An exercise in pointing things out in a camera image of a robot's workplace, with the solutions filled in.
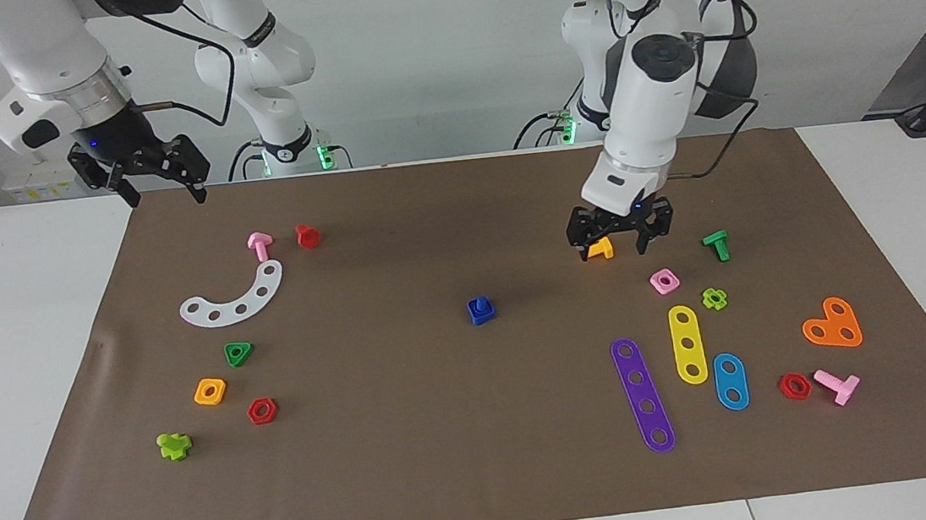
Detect pink plastic screw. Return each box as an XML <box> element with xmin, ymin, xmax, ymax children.
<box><xmin>246</xmin><ymin>231</ymin><xmax>276</xmax><ymax>265</ymax></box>
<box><xmin>813</xmin><ymin>365</ymin><xmax>863</xmax><ymax>409</ymax></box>

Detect black left base cables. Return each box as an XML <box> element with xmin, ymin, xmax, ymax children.
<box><xmin>507</xmin><ymin>79</ymin><xmax>589</xmax><ymax>151</ymax></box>

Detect white box with labels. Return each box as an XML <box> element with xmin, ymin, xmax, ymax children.
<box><xmin>1</xmin><ymin>155</ymin><xmax>98</xmax><ymax>205</ymax></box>

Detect orange square nut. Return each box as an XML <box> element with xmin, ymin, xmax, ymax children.
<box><xmin>193</xmin><ymin>376</ymin><xmax>228</xmax><ymax>408</ymax></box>

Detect yellow three-hole strip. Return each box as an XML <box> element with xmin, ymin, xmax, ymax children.
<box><xmin>667</xmin><ymin>304</ymin><xmax>710</xmax><ymax>387</ymax></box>

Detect brown table mat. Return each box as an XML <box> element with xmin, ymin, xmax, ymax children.
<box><xmin>0</xmin><ymin>112</ymin><xmax>926</xmax><ymax>520</ymax></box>

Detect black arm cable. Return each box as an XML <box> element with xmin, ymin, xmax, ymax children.
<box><xmin>606</xmin><ymin>0</ymin><xmax>771</xmax><ymax>188</ymax></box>
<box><xmin>98</xmin><ymin>0</ymin><xmax>243</xmax><ymax>138</ymax></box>

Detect orange heart three-hole plate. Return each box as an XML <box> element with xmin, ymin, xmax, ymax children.
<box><xmin>799</xmin><ymin>294</ymin><xmax>864</xmax><ymax>353</ymax></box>

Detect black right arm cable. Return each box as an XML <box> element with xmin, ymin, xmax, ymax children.
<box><xmin>98</xmin><ymin>0</ymin><xmax>243</xmax><ymax>138</ymax></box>

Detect lime cross head screw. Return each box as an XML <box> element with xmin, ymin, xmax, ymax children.
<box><xmin>156</xmin><ymin>430</ymin><xmax>194</xmax><ymax>463</ymax></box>

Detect blue two-hole strip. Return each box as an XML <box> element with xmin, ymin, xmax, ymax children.
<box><xmin>712</xmin><ymin>351</ymin><xmax>751</xmax><ymax>413</ymax></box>

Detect white curved five-hole plate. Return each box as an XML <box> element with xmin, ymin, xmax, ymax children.
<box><xmin>175</xmin><ymin>259</ymin><xmax>288</xmax><ymax>331</ymax></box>

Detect black right base cables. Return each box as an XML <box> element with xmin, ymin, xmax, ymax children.
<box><xmin>225</xmin><ymin>137</ymin><xmax>269</xmax><ymax>183</ymax></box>

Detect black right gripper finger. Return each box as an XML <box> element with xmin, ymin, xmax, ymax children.
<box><xmin>112</xmin><ymin>174</ymin><xmax>143</xmax><ymax>211</ymax></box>
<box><xmin>184</xmin><ymin>161</ymin><xmax>214</xmax><ymax>205</ymax></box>

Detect black base cables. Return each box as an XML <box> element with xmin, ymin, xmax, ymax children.
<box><xmin>225</xmin><ymin>137</ymin><xmax>269</xmax><ymax>183</ymax></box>
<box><xmin>507</xmin><ymin>79</ymin><xmax>589</xmax><ymax>151</ymax></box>

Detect green plastic screw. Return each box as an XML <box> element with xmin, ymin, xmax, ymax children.
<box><xmin>701</xmin><ymin>229</ymin><xmax>732</xmax><ymax>265</ymax></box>

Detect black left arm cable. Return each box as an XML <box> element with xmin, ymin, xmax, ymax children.
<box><xmin>606</xmin><ymin>0</ymin><xmax>771</xmax><ymax>188</ymax></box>

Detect red hexagon nut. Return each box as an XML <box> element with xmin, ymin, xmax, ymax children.
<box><xmin>777</xmin><ymin>371</ymin><xmax>814</xmax><ymax>402</ymax></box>
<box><xmin>246</xmin><ymin>396</ymin><xmax>280</xmax><ymax>427</ymax></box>

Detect purple four-hole strip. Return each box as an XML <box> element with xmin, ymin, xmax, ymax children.
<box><xmin>609</xmin><ymin>334</ymin><xmax>677</xmax><ymax>457</ymax></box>

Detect green lit connector box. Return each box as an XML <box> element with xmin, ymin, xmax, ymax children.
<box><xmin>546</xmin><ymin>107</ymin><xmax>582</xmax><ymax>148</ymax></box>
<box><xmin>314</xmin><ymin>140</ymin><xmax>353</xmax><ymax>173</ymax></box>

